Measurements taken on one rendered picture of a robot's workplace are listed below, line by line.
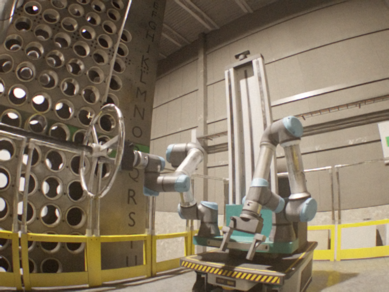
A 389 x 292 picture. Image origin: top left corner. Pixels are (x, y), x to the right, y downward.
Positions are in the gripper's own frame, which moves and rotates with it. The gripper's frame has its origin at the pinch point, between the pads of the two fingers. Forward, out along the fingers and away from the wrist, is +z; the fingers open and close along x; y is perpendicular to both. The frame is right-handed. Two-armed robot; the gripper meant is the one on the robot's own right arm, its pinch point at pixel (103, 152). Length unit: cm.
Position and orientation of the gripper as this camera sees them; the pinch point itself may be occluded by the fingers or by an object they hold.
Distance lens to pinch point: 91.2
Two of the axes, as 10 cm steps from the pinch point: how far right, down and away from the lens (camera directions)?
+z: -6.5, -2.1, -7.3
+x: 0.9, 9.3, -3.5
